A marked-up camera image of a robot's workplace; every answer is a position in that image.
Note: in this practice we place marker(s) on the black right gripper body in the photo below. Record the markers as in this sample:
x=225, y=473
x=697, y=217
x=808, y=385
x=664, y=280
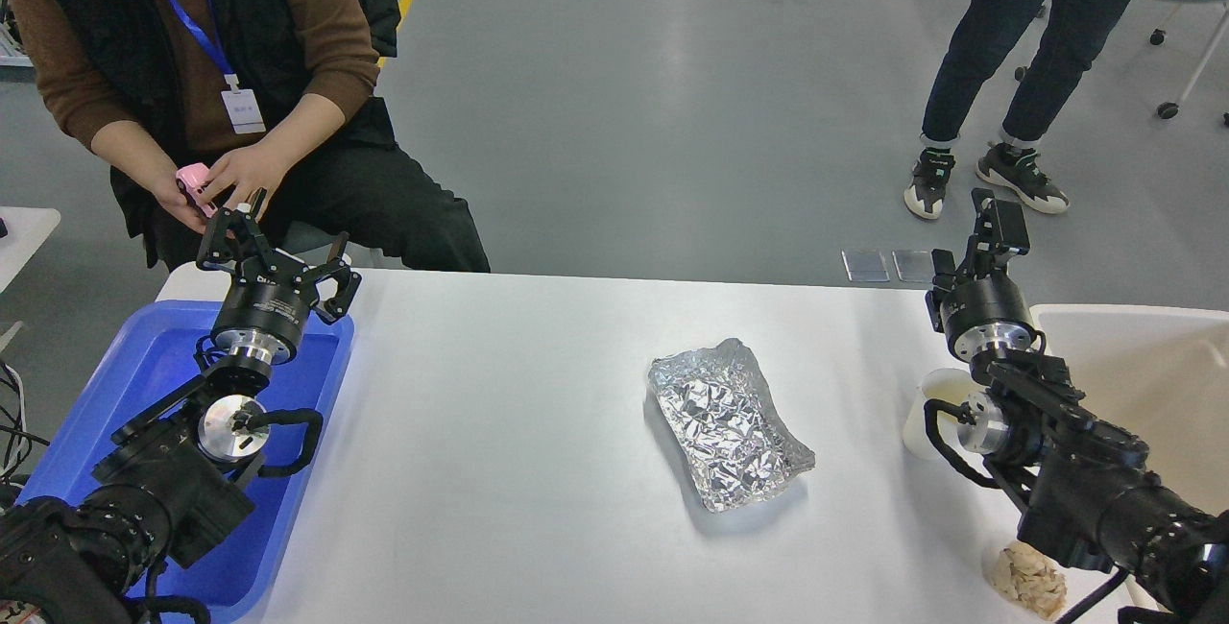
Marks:
x=983, y=315

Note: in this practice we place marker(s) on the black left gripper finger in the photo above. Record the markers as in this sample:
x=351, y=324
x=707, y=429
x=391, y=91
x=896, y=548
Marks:
x=337, y=269
x=234, y=243

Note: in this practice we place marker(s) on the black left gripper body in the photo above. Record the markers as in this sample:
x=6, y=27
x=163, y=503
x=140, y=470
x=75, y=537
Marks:
x=266, y=308

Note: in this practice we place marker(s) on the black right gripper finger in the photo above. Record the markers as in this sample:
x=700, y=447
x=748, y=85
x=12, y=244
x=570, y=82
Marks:
x=944, y=271
x=1000, y=234

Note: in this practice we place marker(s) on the white paper cup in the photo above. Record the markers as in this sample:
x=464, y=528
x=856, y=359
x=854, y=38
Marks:
x=947, y=385

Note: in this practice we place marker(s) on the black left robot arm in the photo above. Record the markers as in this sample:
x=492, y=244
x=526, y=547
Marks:
x=174, y=486

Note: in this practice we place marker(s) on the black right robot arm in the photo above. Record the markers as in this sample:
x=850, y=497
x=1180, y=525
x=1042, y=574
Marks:
x=1085, y=495

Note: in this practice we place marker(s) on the right metal floor plate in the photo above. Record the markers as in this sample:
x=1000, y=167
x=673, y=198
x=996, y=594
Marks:
x=914, y=266

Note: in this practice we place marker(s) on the metal floor plate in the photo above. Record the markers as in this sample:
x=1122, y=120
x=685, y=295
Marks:
x=914, y=266
x=865, y=266

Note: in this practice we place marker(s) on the pink small phone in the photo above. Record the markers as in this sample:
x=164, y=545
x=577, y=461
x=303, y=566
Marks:
x=191, y=180

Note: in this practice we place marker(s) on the left metal floor plate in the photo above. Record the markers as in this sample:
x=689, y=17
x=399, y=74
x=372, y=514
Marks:
x=865, y=266

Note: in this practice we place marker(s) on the blue plastic tray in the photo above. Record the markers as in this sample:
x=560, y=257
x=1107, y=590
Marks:
x=152, y=355

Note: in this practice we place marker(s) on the seated person brown sweater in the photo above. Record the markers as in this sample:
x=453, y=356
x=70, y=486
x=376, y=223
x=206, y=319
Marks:
x=274, y=94

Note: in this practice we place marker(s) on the beige plastic bin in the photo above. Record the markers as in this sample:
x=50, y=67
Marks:
x=1162, y=373

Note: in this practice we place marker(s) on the white side table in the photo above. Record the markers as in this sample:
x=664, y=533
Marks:
x=27, y=228

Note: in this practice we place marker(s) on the crumpled beige paper ball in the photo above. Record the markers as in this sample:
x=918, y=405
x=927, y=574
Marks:
x=1030, y=580

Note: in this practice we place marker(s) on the crumpled aluminium foil tray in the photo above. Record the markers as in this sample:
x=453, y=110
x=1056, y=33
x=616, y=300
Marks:
x=721, y=412

